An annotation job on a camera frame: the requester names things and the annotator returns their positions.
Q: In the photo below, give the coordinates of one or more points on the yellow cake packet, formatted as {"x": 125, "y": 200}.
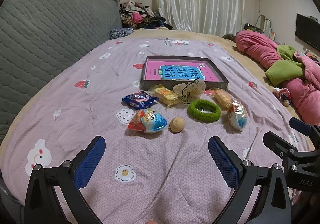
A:
{"x": 165, "y": 95}

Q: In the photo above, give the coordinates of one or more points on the black television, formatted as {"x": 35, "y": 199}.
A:
{"x": 308, "y": 30}

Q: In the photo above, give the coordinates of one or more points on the small red white doll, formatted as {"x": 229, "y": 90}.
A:
{"x": 282, "y": 95}

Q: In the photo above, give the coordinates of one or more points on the dark brown cloth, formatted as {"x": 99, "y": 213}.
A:
{"x": 229, "y": 37}

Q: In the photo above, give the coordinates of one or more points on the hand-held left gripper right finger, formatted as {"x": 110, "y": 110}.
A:
{"x": 222, "y": 161}

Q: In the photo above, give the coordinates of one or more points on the grey shallow box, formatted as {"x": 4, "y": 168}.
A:
{"x": 185, "y": 85}

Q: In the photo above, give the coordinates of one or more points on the pink strawberry printed blanket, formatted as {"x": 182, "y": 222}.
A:
{"x": 100, "y": 119}

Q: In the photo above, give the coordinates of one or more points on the grey quilted headboard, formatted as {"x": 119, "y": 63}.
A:
{"x": 50, "y": 39}

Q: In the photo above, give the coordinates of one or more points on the green fleece blanket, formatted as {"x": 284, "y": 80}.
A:
{"x": 282, "y": 71}

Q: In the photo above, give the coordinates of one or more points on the pile of clothes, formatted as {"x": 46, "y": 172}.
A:
{"x": 140, "y": 16}

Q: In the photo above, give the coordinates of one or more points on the orange cake packet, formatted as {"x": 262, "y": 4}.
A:
{"x": 222, "y": 98}

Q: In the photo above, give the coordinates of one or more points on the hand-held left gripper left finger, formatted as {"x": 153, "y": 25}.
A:
{"x": 91, "y": 161}

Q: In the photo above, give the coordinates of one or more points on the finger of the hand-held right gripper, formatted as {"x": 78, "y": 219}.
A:
{"x": 301, "y": 125}
{"x": 277, "y": 143}

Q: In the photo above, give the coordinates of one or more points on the blue patterned cloth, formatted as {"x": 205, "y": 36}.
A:
{"x": 121, "y": 33}

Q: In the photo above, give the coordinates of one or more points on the dark bag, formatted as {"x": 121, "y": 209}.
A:
{"x": 251, "y": 28}

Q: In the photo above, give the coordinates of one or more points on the pink quilt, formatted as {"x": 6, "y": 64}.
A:
{"x": 260, "y": 49}

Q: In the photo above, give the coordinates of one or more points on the walnut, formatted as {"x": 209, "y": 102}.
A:
{"x": 177, "y": 124}

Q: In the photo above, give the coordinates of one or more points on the toy egg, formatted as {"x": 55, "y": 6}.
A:
{"x": 147, "y": 121}
{"x": 237, "y": 115}

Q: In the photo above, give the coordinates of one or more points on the blue cookie packet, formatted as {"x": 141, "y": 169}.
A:
{"x": 138, "y": 99}

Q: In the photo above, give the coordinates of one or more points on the white metal rack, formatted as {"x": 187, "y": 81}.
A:
{"x": 267, "y": 24}

